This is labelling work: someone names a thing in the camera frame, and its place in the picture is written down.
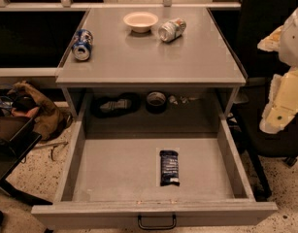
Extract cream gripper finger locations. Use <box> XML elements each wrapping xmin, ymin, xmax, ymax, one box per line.
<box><xmin>257</xmin><ymin>26</ymin><xmax>282</xmax><ymax>51</ymax></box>

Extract dark blue snack bar wrapper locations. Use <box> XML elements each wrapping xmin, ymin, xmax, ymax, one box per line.
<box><xmin>159</xmin><ymin>150</ymin><xmax>180</xmax><ymax>186</ymax></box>

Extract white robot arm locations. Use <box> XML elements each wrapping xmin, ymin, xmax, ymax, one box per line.
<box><xmin>257</xmin><ymin>7</ymin><xmax>298</xmax><ymax>134</ymax></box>

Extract grey open drawer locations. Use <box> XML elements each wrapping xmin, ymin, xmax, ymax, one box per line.
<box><xmin>30</xmin><ymin>94</ymin><xmax>279</xmax><ymax>231</ymax></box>

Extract grey counter cabinet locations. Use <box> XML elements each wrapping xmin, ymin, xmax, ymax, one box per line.
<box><xmin>56</xmin><ymin>7</ymin><xmax>245</xmax><ymax>123</ymax></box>

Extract black office chair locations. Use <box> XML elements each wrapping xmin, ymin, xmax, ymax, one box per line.
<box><xmin>225</xmin><ymin>0</ymin><xmax>298</xmax><ymax>199</ymax></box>

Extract white green soda can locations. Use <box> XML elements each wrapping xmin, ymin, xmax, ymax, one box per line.
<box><xmin>158</xmin><ymin>17</ymin><xmax>186</xmax><ymax>43</ymax></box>

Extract crumpled small white objects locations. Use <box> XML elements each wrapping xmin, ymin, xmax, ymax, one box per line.
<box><xmin>168</xmin><ymin>95</ymin><xmax>196</xmax><ymax>105</ymax></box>

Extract roll of dark tape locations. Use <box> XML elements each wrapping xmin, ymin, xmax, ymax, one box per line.
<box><xmin>146</xmin><ymin>91</ymin><xmax>167</xmax><ymax>114</ymax></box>

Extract white paper bowl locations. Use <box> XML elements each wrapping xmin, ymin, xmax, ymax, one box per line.
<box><xmin>123</xmin><ymin>12</ymin><xmax>158</xmax><ymax>33</ymax></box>

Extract black and grey shoe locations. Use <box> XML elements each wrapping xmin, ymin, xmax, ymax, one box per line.
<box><xmin>90</xmin><ymin>93</ymin><xmax>141</xmax><ymax>118</ymax></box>

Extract blue soda can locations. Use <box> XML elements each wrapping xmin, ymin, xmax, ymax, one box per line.
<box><xmin>72</xmin><ymin>29</ymin><xmax>93</xmax><ymax>61</ymax></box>

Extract brown cloth bag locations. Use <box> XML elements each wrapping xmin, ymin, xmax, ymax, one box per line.
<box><xmin>8</xmin><ymin>81</ymin><xmax>66</xmax><ymax>141</ymax></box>

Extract black tray on table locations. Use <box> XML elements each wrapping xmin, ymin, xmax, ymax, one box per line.
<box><xmin>0</xmin><ymin>116</ymin><xmax>34</xmax><ymax>156</ymax></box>

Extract black side table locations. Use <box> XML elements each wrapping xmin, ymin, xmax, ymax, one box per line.
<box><xmin>0</xmin><ymin>132</ymin><xmax>51</xmax><ymax>206</ymax></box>

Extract black drawer handle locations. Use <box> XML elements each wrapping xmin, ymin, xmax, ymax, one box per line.
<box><xmin>137</xmin><ymin>216</ymin><xmax>177</xmax><ymax>231</ymax></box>

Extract blue cable bundle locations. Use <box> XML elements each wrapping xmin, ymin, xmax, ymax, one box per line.
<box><xmin>0</xmin><ymin>83</ymin><xmax>17</xmax><ymax>117</ymax></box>

